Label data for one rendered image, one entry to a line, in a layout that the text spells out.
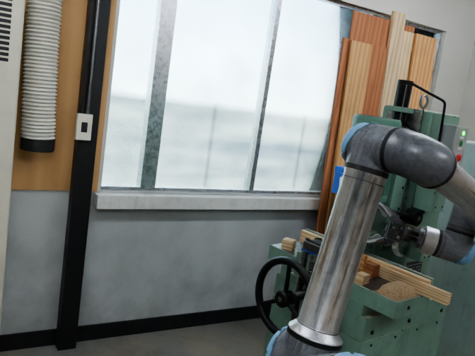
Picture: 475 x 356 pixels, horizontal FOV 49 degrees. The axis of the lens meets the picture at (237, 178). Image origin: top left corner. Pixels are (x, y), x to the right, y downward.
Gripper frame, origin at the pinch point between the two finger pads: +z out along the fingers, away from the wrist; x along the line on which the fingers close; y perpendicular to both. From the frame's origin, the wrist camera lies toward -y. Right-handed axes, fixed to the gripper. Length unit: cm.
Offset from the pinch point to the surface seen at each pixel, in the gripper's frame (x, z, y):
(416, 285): 16.1, -24.8, -3.1
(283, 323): 49, 14, -24
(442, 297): 16.3, -32.2, 3.1
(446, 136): -39, -24, -26
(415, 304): 21.7, -25.5, 0.6
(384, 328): 34.7, -19.9, -8.2
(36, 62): -22, 151, -34
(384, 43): -113, 0, -179
